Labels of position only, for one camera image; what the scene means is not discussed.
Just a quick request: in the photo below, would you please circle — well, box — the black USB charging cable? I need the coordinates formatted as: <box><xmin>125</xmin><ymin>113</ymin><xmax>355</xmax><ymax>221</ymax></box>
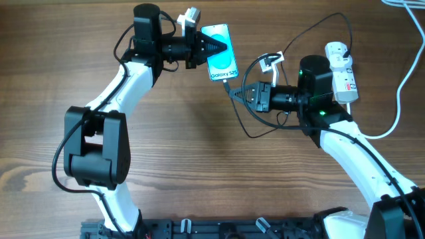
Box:
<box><xmin>222</xmin><ymin>12</ymin><xmax>353</xmax><ymax>139</ymax></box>

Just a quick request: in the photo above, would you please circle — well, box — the black right camera cable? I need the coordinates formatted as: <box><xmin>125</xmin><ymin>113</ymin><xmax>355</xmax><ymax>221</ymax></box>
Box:
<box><xmin>241</xmin><ymin>52</ymin><xmax>425</xmax><ymax>239</ymax></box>

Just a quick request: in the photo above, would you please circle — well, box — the white USB charger plug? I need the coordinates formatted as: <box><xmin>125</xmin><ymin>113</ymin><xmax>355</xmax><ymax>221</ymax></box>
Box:
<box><xmin>328</xmin><ymin>54</ymin><xmax>353</xmax><ymax>71</ymax></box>

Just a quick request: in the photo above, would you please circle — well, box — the black left camera cable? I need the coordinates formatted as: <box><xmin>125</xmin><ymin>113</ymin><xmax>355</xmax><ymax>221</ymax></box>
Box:
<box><xmin>51</xmin><ymin>10</ymin><xmax>177</xmax><ymax>235</ymax></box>

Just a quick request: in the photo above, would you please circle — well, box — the black camera cable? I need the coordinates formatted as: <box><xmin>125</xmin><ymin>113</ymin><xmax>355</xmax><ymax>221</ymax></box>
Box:
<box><xmin>241</xmin><ymin>52</ymin><xmax>425</xmax><ymax>239</ymax></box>
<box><xmin>51</xmin><ymin>10</ymin><xmax>177</xmax><ymax>235</ymax></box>

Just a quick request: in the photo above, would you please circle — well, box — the white power strip cord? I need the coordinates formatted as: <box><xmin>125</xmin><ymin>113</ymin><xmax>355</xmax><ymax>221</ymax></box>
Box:
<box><xmin>345</xmin><ymin>0</ymin><xmax>425</xmax><ymax>140</ymax></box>

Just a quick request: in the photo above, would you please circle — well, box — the turquoise screen smartphone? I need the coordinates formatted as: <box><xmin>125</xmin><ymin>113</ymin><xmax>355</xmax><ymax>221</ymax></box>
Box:
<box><xmin>201</xmin><ymin>23</ymin><xmax>238</xmax><ymax>82</ymax></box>

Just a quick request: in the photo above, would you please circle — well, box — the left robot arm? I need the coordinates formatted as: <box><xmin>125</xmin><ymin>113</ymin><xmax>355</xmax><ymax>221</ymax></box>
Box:
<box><xmin>57</xmin><ymin>3</ymin><xmax>229</xmax><ymax>238</ymax></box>

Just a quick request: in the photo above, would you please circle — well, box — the white power strip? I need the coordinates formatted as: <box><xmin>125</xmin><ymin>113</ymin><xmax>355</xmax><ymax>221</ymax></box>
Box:
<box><xmin>325</xmin><ymin>42</ymin><xmax>359</xmax><ymax>104</ymax></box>

